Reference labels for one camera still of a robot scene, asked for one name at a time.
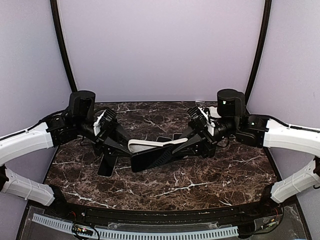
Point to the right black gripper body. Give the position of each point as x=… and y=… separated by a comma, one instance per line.
x=209, y=143

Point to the phone in dark case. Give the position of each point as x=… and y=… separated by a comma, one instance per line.
x=106, y=167

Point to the left black frame post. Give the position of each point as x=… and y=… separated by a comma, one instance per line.
x=62, y=45

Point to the small green circuit board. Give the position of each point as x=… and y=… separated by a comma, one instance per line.
x=80, y=230

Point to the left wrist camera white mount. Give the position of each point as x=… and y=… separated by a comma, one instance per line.
x=107, y=117

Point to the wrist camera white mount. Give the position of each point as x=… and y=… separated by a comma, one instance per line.
x=107, y=117
x=201, y=120

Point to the right black frame post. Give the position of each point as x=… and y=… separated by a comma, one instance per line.
x=259, y=49

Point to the phone in pink case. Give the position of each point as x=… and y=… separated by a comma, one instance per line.
x=176, y=136

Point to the white scalloped bowl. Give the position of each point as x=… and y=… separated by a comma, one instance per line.
x=214, y=112

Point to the white phone case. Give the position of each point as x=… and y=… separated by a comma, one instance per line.
x=135, y=145

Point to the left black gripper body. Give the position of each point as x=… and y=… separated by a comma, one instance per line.
x=108, y=130

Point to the black front rail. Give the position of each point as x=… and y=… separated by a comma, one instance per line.
x=235, y=215

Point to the black smartphone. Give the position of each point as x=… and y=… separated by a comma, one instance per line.
x=153, y=158

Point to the white slotted cable duct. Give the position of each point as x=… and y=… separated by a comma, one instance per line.
x=109, y=234

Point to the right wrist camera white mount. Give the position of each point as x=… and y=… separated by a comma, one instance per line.
x=201, y=120

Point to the black frame post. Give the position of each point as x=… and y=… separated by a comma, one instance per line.
x=259, y=49
x=62, y=45

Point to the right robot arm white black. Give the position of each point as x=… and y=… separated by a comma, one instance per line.
x=255, y=130

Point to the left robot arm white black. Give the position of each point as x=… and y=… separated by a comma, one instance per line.
x=54, y=130

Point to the phone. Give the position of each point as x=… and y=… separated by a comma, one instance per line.
x=163, y=139
x=106, y=167
x=176, y=136

